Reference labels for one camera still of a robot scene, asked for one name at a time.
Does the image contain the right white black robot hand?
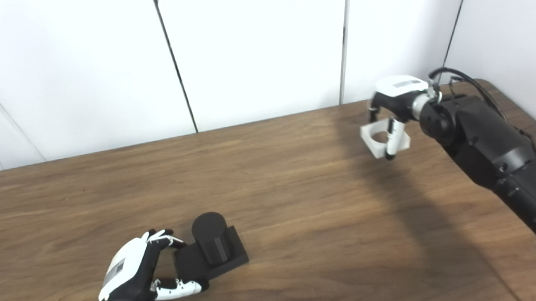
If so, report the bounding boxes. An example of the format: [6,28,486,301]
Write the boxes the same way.
[366,72,447,162]

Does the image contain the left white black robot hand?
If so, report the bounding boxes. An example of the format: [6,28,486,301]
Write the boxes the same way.
[91,226,211,301]

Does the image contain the white square piece with hole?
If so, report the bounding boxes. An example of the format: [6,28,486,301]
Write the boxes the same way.
[359,117,412,161]

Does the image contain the black peg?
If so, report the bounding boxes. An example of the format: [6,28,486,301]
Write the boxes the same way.
[170,209,251,283]

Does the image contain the thin wire with metal plug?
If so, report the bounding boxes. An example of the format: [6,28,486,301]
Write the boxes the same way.
[447,71,536,182]

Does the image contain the thick black right wrist cable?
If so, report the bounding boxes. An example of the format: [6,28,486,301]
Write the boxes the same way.
[428,61,536,156]

